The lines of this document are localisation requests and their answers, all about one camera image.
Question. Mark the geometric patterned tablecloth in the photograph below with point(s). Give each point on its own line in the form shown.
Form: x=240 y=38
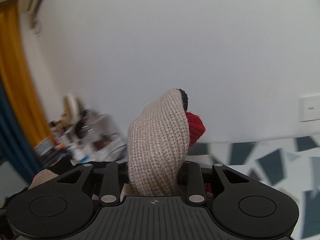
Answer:
x=289 y=165

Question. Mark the red and beige knit cardigan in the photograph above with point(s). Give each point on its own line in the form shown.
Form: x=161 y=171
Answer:
x=158 y=142

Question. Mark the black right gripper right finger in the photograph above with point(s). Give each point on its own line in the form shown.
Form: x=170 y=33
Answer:
x=201 y=185

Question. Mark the white wall switch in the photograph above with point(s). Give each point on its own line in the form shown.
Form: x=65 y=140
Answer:
x=309 y=108

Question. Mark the orange curtain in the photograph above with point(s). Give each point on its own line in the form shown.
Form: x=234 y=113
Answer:
x=17 y=80

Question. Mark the cluttered dressing table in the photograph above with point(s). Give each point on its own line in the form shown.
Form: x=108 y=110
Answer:
x=83 y=135

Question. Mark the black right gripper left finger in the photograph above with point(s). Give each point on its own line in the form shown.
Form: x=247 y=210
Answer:
x=87 y=184

